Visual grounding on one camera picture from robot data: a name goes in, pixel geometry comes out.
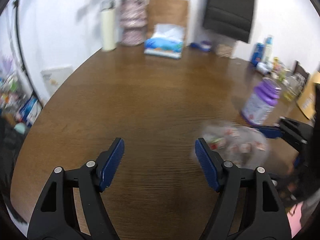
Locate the clear glass bottle blue cap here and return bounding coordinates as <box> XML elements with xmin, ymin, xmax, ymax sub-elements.
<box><xmin>262</xmin><ymin>35</ymin><xmax>273</xmax><ymax>63</ymax></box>

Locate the white board on floor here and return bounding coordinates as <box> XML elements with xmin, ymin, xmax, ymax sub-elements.
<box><xmin>40</xmin><ymin>65</ymin><xmax>74</xmax><ymax>96</ymax></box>

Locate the small purple white jar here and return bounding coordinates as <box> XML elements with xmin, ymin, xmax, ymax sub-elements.
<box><xmin>200</xmin><ymin>41</ymin><xmax>212</xmax><ymax>51</ymax></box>

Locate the lying blue white bottle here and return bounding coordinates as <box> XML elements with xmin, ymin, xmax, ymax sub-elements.
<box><xmin>256</xmin><ymin>62</ymin><xmax>273</xmax><ymax>75</ymax></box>

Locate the purple supplement bottle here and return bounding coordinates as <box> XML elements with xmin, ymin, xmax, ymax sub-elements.
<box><xmin>241</xmin><ymin>77</ymin><xmax>281</xmax><ymax>125</ymax></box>

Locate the cream thermos bottle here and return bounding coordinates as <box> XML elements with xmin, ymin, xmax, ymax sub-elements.
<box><xmin>100</xmin><ymin>0</ymin><xmax>116</xmax><ymax>51</ymax></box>

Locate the blue white box on floor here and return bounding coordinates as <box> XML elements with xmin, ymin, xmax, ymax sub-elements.
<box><xmin>16</xmin><ymin>96</ymin><xmax>42</xmax><ymax>127</ymax></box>

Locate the pink pillow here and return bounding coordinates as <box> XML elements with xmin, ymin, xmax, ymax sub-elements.
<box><xmin>287</xmin><ymin>202</ymin><xmax>306</xmax><ymax>238</ymax></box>

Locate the clear jar with grains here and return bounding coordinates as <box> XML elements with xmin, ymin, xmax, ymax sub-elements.
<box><xmin>215</xmin><ymin>41</ymin><xmax>236</xmax><ymax>59</ymax></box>

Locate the large yellow thermos jug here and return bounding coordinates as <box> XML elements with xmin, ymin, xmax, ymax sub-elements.
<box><xmin>297</xmin><ymin>70</ymin><xmax>320</xmax><ymax>120</ymax></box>

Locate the snack packets pile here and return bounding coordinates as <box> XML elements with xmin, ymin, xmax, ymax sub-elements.
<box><xmin>271</xmin><ymin>57</ymin><xmax>291</xmax><ymax>82</ymax></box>

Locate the black light stand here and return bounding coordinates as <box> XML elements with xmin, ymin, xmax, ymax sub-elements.
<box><xmin>13</xmin><ymin>0</ymin><xmax>45</xmax><ymax>107</ymax></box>

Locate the glass with yellow liquid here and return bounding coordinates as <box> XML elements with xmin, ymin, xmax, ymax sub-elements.
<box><xmin>284</xmin><ymin>76</ymin><xmax>300</xmax><ymax>101</ymax></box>

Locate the pink textured vase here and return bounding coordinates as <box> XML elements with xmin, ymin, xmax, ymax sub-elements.
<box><xmin>120</xmin><ymin>0</ymin><xmax>147</xmax><ymax>46</ymax></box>

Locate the dark wooden chair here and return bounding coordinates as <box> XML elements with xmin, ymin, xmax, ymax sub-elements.
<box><xmin>293</xmin><ymin>61</ymin><xmax>310</xmax><ymax>89</ymax></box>

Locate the brown paper bag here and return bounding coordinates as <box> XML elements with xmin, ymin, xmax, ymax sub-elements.
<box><xmin>146</xmin><ymin>0</ymin><xmax>190</xmax><ymax>46</ymax></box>

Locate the blue tissue box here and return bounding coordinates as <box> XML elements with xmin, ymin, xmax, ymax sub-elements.
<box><xmin>144</xmin><ymin>23</ymin><xmax>185</xmax><ymax>59</ymax></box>

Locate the black paper bag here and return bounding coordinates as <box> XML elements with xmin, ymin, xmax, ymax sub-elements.
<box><xmin>202</xmin><ymin>0</ymin><xmax>255</xmax><ymax>43</ymax></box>

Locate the wire rack with clutter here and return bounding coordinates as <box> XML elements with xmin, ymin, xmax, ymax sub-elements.
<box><xmin>1</xmin><ymin>55</ymin><xmax>26</xmax><ymax>119</ymax></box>

